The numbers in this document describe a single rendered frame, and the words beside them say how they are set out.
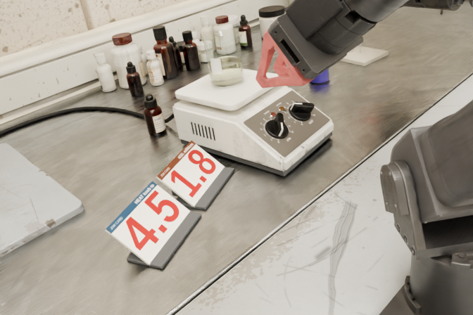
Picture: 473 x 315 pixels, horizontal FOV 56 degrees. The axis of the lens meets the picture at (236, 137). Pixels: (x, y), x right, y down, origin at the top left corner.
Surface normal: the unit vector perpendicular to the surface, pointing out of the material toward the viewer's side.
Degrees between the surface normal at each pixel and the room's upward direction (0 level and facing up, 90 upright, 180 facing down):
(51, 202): 0
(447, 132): 81
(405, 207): 59
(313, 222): 0
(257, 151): 90
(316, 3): 91
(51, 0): 90
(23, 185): 0
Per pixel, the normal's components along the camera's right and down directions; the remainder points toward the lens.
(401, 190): 0.01, -0.06
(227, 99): -0.13, -0.87
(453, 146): -0.98, 0.04
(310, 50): 0.50, -0.37
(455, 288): -0.36, 0.48
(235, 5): 0.69, 0.26
